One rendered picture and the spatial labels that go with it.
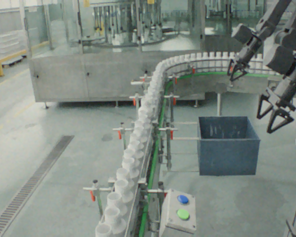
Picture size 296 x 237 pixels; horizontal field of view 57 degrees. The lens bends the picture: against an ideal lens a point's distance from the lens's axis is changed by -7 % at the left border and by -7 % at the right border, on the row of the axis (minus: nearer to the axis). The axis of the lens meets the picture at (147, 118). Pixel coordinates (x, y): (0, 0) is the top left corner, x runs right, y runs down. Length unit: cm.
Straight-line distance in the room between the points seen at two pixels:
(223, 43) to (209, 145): 486
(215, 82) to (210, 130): 90
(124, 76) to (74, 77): 80
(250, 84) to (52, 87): 328
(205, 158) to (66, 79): 351
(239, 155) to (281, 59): 84
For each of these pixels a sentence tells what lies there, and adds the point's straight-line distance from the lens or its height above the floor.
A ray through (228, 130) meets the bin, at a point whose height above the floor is 86.
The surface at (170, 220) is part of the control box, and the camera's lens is 74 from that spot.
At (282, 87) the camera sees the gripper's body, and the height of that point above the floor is 139.
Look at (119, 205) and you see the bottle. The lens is 76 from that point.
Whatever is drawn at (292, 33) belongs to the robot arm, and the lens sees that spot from 127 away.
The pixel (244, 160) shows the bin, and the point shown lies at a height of 82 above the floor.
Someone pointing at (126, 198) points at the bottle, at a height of 113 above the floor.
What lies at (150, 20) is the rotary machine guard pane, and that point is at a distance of 428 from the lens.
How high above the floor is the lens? 162
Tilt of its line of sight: 23 degrees down
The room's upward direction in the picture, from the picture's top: 3 degrees counter-clockwise
